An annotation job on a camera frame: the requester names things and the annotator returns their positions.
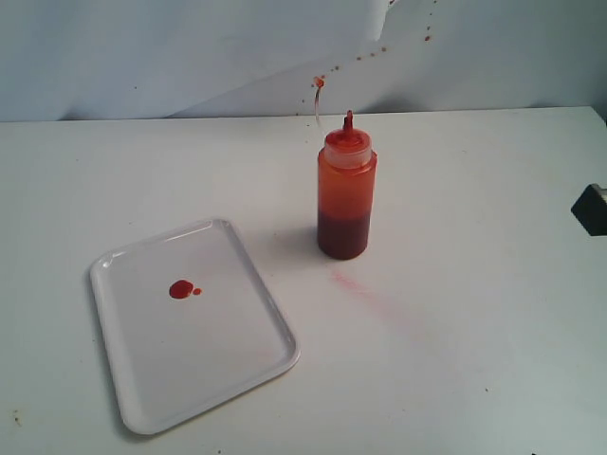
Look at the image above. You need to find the red sauce blob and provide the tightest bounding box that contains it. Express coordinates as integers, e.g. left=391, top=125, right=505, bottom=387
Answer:
left=169, top=280, right=202, bottom=300

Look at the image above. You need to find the white rectangular plastic tray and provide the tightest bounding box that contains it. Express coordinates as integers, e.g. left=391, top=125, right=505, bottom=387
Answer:
left=89, top=218, right=300, bottom=435

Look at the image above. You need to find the red sauce squeeze bottle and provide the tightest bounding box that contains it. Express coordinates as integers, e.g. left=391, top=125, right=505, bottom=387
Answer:
left=317, top=110, right=377, bottom=261

